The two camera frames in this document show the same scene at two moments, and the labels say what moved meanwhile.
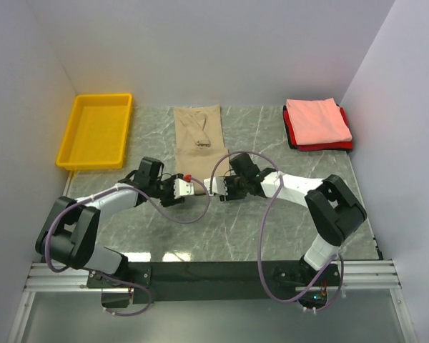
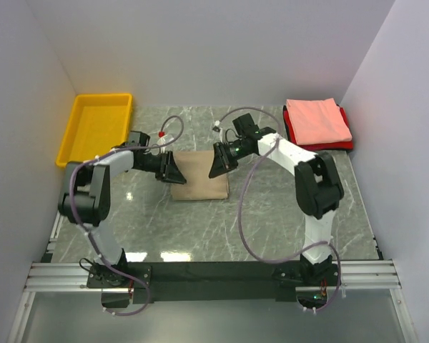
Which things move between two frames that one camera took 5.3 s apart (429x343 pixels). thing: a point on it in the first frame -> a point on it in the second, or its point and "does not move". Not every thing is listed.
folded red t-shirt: [337, 146] does not move
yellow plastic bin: [96, 136] does not move
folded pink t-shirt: [317, 121] does not move
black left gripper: [170, 200] -> [169, 170]
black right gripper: [230, 196] -> [222, 164]
